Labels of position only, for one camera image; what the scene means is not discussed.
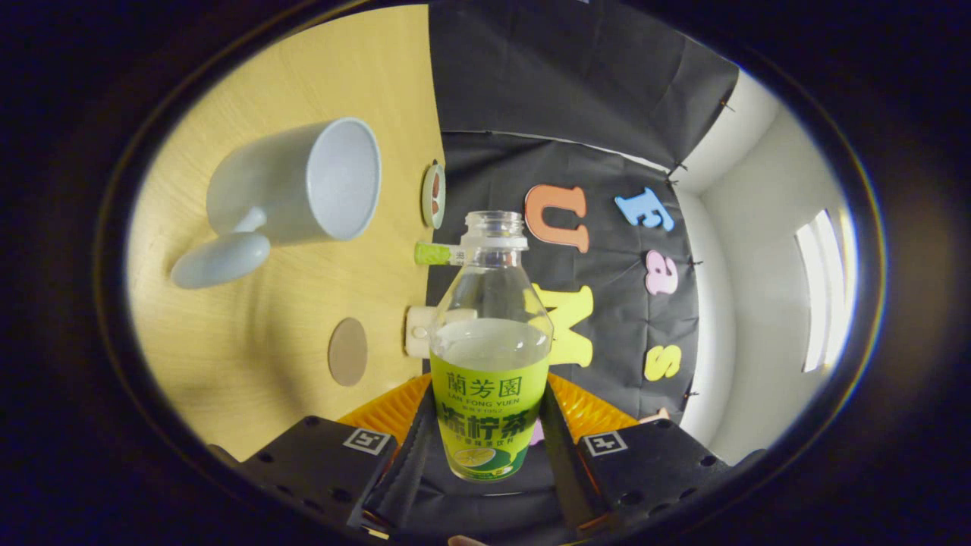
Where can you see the white toaster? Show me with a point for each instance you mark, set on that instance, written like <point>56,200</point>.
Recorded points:
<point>417,332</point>

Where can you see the juice bottle green label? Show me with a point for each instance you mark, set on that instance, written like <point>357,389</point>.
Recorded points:
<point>489,402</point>

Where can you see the white cup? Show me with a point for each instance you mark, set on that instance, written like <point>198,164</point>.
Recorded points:
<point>296,189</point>

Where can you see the capped green label bottle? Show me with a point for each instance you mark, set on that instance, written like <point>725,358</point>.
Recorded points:
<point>432,253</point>

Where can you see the wooden table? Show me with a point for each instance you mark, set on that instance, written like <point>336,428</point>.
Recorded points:
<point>265,326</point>

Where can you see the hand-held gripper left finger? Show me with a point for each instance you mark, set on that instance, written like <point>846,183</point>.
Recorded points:
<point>326,470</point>

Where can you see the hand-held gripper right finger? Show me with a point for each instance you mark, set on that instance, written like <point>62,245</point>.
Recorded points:
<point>652,470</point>

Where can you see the black backdrop cloth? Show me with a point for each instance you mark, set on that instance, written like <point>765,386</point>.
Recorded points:
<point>576,91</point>

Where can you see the round brown coaster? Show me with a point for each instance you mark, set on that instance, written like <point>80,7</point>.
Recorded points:
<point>348,352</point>

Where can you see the ceiling light panel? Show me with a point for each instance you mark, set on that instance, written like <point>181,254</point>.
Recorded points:
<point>823,288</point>

